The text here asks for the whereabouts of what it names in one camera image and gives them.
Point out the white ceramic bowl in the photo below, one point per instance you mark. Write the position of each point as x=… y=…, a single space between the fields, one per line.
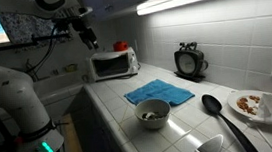
x=153 y=114

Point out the blue dish cloth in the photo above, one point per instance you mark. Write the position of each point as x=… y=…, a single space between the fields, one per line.
x=158 y=89

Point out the black kitchen scale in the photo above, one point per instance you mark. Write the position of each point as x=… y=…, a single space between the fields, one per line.
x=190 y=62

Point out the black plastic ladle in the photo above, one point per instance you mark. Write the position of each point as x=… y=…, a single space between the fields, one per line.
x=214 y=106

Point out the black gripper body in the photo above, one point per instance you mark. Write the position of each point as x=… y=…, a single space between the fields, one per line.
x=78 y=22

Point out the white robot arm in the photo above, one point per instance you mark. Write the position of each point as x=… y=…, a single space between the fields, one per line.
x=17 y=95

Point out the white plate with food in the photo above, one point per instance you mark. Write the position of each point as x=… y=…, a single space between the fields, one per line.
x=247 y=102

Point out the red pot on oven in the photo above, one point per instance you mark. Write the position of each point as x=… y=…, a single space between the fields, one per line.
x=120 y=46

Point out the black camera stand bar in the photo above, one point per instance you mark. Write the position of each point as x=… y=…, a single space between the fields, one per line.
x=34 y=41

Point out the metal spatula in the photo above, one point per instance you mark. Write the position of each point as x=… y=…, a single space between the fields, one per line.
x=212 y=145

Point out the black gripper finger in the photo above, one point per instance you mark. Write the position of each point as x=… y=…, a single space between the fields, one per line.
x=92 y=38
x=85 y=40

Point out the kitchen sink faucet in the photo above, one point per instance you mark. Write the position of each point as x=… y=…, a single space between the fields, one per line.
x=30 y=71

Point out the white toaster oven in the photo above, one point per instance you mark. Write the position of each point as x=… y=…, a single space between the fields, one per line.
x=106 y=65

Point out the yellow sponge holder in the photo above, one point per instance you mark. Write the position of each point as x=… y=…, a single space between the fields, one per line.
x=71 y=68

